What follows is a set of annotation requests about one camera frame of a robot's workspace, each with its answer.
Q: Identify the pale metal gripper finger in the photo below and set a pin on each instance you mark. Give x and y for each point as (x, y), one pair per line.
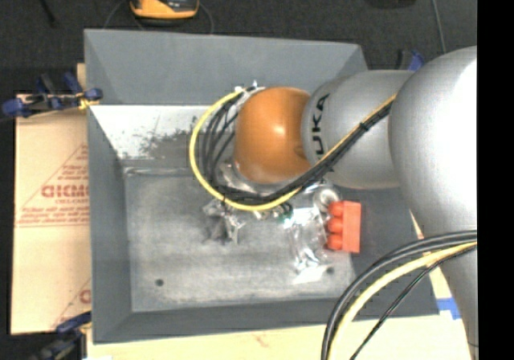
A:
(213, 222)
(236, 230)

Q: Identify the grey metal bin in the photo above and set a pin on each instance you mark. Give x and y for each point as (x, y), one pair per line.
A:
(168, 205)

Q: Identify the clear crumpled plastic packet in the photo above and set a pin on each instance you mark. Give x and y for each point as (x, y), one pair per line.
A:
(307, 246)

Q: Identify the orange-red toy brick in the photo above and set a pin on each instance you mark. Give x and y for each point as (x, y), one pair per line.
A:
(347, 227)

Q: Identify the brown cardboard board, red print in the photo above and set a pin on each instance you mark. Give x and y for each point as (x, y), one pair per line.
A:
(48, 230)

